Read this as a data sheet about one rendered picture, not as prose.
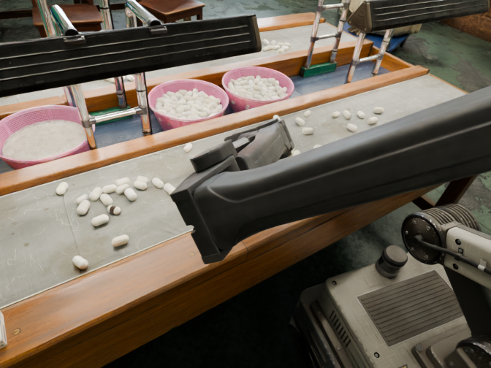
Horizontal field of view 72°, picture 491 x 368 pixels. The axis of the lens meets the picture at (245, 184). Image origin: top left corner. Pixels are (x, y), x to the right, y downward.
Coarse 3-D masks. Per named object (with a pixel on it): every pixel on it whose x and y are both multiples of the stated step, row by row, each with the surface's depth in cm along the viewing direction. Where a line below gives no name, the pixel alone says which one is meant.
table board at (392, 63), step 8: (328, 24) 190; (344, 32) 182; (376, 48) 169; (384, 56) 166; (392, 56) 163; (384, 64) 168; (392, 64) 164; (400, 64) 160; (408, 64) 157; (440, 80) 147; (456, 88) 143
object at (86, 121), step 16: (128, 0) 72; (64, 16) 62; (128, 16) 76; (144, 16) 66; (64, 32) 58; (80, 32) 60; (160, 32) 65; (144, 80) 88; (80, 96) 81; (144, 96) 90; (80, 112) 83; (128, 112) 90; (144, 112) 93; (144, 128) 96; (96, 144) 92
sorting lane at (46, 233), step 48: (384, 96) 132; (432, 96) 135; (192, 144) 100; (48, 192) 81; (144, 192) 84; (0, 240) 71; (48, 240) 72; (96, 240) 73; (144, 240) 74; (0, 288) 63; (48, 288) 64
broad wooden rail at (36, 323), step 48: (192, 240) 72; (288, 240) 79; (336, 240) 97; (96, 288) 62; (144, 288) 63; (192, 288) 69; (240, 288) 82; (48, 336) 55; (96, 336) 61; (144, 336) 70
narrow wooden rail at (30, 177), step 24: (408, 72) 144; (312, 96) 122; (336, 96) 125; (216, 120) 105; (240, 120) 107; (264, 120) 112; (120, 144) 93; (144, 144) 94; (168, 144) 96; (24, 168) 83; (48, 168) 84; (72, 168) 85; (96, 168) 88; (0, 192) 78
